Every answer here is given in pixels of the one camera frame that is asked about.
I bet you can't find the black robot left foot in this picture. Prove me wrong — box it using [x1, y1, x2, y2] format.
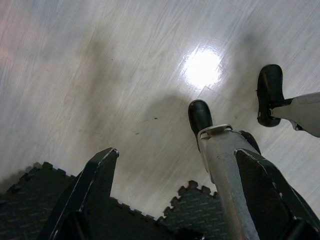
[187, 99, 214, 151]

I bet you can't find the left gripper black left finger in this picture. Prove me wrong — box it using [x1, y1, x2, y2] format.
[36, 147, 119, 240]

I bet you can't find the black foam puzzle mat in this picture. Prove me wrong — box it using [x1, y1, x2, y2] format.
[157, 179, 226, 240]
[0, 161, 163, 240]

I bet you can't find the silver robot right leg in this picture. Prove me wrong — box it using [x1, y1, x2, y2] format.
[271, 91, 320, 138]

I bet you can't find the black robot foot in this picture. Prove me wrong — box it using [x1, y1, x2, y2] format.
[187, 99, 214, 151]
[256, 64, 293, 129]

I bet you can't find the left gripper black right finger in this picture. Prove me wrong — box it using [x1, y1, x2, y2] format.
[233, 147, 320, 240]

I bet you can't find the black robot right foot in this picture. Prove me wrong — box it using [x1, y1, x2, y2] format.
[256, 64, 293, 129]

